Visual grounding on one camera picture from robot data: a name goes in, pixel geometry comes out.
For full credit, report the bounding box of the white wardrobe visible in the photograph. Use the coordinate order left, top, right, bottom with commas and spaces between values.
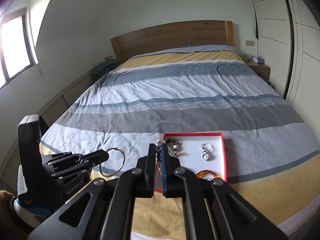
253, 0, 319, 138

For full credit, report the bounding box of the striped bed duvet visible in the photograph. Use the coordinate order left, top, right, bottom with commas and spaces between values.
40, 45, 319, 239

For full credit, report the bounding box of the amber orange bangle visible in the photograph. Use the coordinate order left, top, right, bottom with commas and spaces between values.
196, 170, 219, 180

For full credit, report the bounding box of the dark clothes pile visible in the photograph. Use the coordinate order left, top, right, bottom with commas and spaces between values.
92, 59, 119, 81

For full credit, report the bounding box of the white gloved left hand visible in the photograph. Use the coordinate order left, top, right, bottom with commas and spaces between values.
14, 165, 51, 228

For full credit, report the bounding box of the wooden headboard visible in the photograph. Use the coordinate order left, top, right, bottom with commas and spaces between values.
111, 20, 235, 63

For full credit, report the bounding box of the red jewelry box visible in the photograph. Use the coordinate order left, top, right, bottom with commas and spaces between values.
163, 132, 227, 181

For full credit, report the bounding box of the purple tissue box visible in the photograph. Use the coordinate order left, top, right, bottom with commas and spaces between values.
252, 56, 265, 64

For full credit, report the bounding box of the silver bangle bracelet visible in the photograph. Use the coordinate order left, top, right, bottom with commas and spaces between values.
99, 147, 126, 178

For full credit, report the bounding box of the window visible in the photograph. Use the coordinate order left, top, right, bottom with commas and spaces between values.
1, 8, 38, 89

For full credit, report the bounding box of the silver link bracelet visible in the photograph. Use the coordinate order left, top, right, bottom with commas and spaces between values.
199, 142, 216, 161

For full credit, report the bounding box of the wooden nightstand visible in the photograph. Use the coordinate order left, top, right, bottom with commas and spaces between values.
244, 59, 270, 81

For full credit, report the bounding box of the wall socket plate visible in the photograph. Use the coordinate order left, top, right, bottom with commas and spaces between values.
246, 40, 255, 47

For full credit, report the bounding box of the silver chain necklace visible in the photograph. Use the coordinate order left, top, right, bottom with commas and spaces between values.
157, 139, 186, 158

